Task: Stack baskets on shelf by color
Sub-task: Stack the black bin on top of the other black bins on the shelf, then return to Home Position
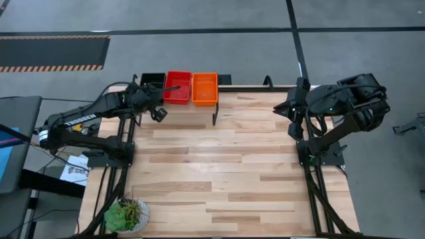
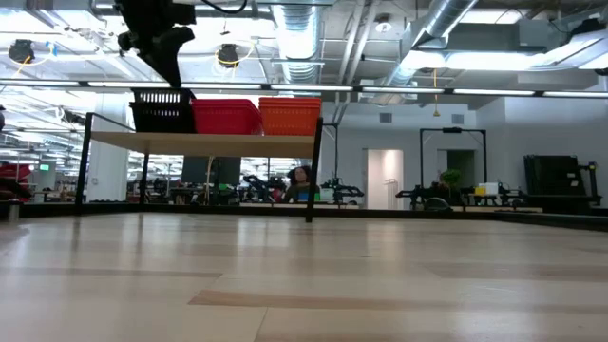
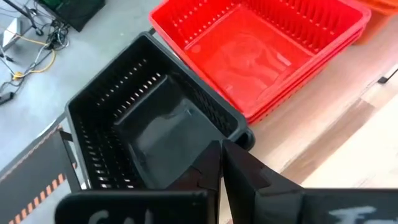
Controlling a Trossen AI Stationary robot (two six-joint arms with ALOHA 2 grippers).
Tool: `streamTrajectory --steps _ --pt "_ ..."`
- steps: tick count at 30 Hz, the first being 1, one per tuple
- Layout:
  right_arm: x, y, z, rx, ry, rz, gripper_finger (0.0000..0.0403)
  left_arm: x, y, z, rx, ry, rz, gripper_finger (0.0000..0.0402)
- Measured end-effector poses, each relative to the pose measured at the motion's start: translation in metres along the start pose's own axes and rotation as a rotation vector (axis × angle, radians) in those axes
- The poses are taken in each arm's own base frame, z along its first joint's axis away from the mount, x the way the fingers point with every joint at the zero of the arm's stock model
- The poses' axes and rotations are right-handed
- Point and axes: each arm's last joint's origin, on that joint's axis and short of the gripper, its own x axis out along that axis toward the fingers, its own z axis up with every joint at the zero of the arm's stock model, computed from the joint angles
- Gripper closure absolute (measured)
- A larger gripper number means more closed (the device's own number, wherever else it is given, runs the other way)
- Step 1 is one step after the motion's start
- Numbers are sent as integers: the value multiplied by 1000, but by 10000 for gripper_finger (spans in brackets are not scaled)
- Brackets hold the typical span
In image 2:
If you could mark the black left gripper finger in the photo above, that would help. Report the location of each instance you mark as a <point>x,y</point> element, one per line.
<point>171,52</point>

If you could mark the black plastic mesh basket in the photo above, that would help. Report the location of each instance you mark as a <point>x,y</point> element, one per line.
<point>187,95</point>
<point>161,119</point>

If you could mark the red plastic mesh basket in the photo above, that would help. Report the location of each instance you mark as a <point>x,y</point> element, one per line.
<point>225,100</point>
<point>225,121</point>

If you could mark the orange plastic mesh basket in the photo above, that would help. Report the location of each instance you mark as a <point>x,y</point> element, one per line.
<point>290,121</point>
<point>290,99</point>

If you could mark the black background robot arm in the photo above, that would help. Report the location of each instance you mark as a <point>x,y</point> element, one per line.
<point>347,192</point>

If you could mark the wooden shelf with black legs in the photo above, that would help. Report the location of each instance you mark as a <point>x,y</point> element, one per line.
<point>204,144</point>

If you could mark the black ceiling-mounted device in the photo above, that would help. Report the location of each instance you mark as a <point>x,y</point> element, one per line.
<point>21,51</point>
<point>228,54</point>

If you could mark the black monitor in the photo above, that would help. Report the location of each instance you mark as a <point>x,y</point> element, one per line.
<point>223,171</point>

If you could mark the person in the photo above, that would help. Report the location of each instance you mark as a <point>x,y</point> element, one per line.
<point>300,178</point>

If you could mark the red background object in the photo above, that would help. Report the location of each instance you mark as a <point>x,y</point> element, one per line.
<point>14,173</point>

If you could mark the long ceiling light strip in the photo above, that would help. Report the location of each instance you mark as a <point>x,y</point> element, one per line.
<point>404,89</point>

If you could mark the small green background plant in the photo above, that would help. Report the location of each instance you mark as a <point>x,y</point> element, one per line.
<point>450,178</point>

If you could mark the small yellow box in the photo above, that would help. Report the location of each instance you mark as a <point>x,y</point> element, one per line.
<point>480,191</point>

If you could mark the small white box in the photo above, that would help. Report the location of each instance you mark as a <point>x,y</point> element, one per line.
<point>491,188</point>

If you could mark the black equipment rack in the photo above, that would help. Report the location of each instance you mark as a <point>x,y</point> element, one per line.
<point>551,176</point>

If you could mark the silver ribbed air duct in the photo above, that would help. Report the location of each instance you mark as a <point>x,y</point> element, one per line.
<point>299,43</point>

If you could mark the black background gantry frame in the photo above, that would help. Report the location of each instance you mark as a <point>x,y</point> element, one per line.
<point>421,161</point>

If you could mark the silver smooth air duct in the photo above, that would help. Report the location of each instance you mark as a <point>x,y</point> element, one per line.
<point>446,19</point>

